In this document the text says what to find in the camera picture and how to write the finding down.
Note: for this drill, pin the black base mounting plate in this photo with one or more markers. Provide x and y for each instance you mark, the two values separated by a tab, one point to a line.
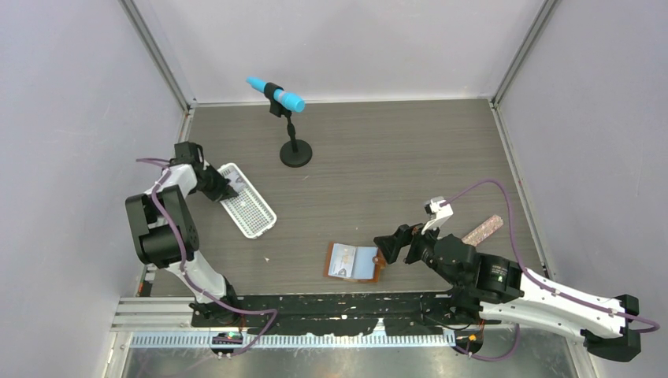
402	313

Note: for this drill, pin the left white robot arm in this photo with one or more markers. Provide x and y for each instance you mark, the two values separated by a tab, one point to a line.
165	235

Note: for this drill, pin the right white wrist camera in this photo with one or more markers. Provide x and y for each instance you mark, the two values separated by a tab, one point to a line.
439	211

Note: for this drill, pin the brown leather card holder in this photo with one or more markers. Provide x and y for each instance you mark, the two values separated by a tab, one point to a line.
361	264

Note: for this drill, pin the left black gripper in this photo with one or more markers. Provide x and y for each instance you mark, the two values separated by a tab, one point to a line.
223	190

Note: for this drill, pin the pink glitter stick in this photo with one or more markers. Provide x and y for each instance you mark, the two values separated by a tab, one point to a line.
484	230

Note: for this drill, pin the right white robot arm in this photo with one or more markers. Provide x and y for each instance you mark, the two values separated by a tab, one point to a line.
486	287

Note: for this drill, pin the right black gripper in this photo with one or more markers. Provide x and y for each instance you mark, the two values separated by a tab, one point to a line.
390	245

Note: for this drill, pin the VIP card in holder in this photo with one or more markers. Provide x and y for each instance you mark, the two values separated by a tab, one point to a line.
341	262

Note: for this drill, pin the white perforated plastic basket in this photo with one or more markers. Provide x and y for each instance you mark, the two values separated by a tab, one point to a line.
249	211

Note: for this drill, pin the black microphone stand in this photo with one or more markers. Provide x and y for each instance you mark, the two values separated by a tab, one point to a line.
296	152

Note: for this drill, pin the blue toy microphone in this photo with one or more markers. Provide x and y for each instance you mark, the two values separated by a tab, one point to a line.
281	101

